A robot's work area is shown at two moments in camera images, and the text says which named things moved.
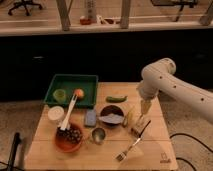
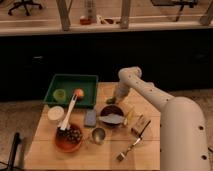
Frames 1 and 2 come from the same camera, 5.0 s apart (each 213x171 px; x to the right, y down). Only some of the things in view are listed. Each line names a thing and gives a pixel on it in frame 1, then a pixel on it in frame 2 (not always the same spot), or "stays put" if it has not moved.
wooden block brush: [139, 125] stays put
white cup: [56, 113] stays put
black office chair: [23, 4] stays put
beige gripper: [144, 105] → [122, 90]
